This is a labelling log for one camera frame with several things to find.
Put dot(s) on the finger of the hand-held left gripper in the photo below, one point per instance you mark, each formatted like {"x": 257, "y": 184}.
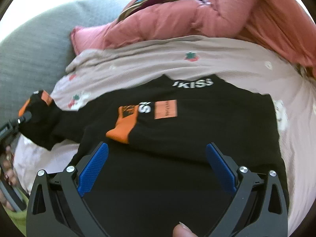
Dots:
{"x": 24, "y": 118}

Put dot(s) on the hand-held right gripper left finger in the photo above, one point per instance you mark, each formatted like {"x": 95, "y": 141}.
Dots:
{"x": 93, "y": 167}

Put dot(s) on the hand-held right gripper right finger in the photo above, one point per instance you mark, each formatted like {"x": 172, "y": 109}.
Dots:
{"x": 221, "y": 167}

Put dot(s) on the black shirt with orange print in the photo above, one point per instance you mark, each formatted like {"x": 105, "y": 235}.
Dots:
{"x": 185, "y": 133}

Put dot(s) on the person's left hand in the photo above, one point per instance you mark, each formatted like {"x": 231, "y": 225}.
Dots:
{"x": 9, "y": 175}

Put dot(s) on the person's right hand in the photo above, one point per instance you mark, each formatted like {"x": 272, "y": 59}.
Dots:
{"x": 184, "y": 230}

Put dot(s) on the yellow-green clothing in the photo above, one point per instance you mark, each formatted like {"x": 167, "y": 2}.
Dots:
{"x": 17, "y": 218}

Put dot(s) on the pink printed blanket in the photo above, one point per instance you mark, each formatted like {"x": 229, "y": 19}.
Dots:
{"x": 222, "y": 61}

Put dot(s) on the pink padded comforter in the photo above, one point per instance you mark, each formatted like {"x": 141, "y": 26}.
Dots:
{"x": 172, "y": 17}

